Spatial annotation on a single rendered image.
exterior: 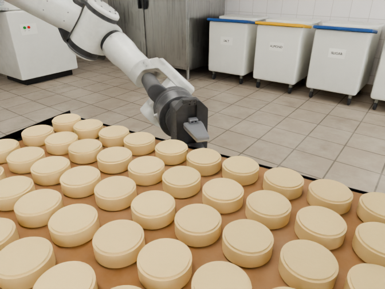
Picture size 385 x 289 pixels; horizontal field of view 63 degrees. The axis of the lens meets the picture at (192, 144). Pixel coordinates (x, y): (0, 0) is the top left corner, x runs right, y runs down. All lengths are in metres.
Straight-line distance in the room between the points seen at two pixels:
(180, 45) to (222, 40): 0.52
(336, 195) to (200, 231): 0.17
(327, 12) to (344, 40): 0.78
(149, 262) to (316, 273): 0.14
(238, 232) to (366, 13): 3.92
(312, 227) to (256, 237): 0.06
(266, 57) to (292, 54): 0.30
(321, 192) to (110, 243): 0.24
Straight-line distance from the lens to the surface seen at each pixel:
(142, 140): 0.50
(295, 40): 3.68
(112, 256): 0.31
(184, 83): 0.69
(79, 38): 0.82
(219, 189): 0.38
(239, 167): 0.43
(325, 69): 3.62
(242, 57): 3.97
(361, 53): 3.53
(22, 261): 0.33
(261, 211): 0.36
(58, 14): 0.82
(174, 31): 4.17
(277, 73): 3.80
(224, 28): 4.04
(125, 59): 0.76
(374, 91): 3.59
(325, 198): 0.40
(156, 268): 0.29
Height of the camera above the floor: 1.14
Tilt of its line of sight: 27 degrees down
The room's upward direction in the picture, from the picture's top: straight up
